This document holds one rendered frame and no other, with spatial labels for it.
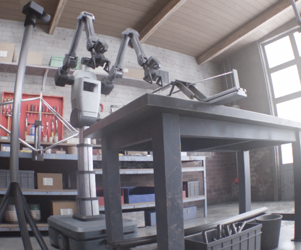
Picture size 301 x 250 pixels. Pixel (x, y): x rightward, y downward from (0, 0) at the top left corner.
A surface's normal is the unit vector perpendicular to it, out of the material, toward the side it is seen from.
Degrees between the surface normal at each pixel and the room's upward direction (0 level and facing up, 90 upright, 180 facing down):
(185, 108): 90
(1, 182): 90
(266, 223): 96
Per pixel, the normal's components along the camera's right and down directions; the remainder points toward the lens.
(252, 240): 0.55, -0.17
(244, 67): -0.84, -0.06
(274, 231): 0.10, -0.07
